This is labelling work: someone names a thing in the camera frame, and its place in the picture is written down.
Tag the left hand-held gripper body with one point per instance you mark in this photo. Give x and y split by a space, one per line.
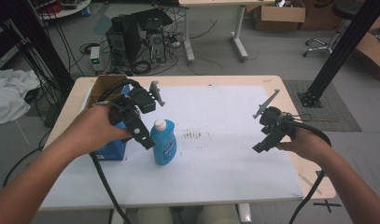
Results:
131 119

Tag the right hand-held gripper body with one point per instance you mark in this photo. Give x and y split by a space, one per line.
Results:
274 124

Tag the blue detergent bottle white cap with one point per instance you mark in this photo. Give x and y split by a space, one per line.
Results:
163 146

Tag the person's right hand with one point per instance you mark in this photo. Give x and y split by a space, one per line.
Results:
306 144

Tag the person's left hand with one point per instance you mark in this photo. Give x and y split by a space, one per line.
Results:
91 130

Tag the blue cardboard box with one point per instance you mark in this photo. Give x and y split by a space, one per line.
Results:
114 152

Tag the white power strip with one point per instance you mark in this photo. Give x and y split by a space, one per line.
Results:
173 42

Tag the black computer tower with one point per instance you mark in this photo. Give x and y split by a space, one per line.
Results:
131 37

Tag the white table mat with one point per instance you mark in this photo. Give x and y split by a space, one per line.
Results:
225 161

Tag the grey floor mat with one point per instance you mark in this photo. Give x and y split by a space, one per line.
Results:
337 121

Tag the white-legged desk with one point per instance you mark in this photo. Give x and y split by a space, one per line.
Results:
240 40

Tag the small grey power supply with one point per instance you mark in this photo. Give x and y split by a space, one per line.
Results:
95 57

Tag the open cardboard box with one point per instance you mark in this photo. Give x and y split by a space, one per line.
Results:
282 15

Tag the white table leg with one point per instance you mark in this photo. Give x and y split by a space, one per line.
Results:
245 213

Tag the office chair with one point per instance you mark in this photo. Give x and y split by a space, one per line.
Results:
334 34

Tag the person's left leg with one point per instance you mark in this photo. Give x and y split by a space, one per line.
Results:
155 216

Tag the person's leg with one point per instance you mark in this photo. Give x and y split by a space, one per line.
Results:
220 214
155 216

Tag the person's right leg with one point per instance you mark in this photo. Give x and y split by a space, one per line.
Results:
220 214

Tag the round white table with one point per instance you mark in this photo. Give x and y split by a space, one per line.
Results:
69 11

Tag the large cardboard box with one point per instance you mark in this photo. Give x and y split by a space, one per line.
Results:
372 53

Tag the white cloth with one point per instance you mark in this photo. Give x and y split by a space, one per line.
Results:
10 93

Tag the black metal stand post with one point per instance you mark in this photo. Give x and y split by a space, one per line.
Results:
343 49

